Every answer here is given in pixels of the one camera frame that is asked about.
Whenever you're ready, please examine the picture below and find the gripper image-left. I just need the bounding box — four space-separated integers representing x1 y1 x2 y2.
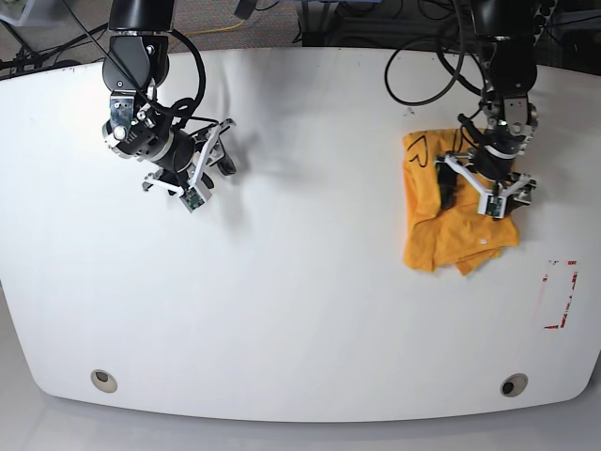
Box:
157 131 236 181

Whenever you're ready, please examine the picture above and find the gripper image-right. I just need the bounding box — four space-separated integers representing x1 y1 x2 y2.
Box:
437 145 535 211

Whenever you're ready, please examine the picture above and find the orange yellow T-shirt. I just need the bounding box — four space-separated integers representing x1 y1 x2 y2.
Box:
403 129 520 275

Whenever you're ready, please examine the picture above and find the red tape rectangle marking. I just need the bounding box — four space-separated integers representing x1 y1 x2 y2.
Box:
539 260 578 331

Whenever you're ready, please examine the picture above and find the right table grommet hole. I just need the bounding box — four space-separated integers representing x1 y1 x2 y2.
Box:
501 373 529 397

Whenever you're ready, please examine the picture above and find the table grommet hole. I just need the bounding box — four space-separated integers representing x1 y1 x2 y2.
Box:
501 373 529 397
90 369 117 394

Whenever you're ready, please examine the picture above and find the black tripod stand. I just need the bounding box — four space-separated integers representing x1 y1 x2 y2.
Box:
1 21 92 81

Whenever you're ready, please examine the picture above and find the left table grommet hole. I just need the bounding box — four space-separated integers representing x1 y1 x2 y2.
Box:
90 369 117 394

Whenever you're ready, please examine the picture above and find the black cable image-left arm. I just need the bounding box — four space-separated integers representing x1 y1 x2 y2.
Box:
159 31 208 132

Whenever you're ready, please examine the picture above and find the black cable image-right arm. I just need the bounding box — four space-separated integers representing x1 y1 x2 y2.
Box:
382 14 485 132

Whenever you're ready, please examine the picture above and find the yellow cable on floor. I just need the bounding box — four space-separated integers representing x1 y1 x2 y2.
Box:
187 8 248 41

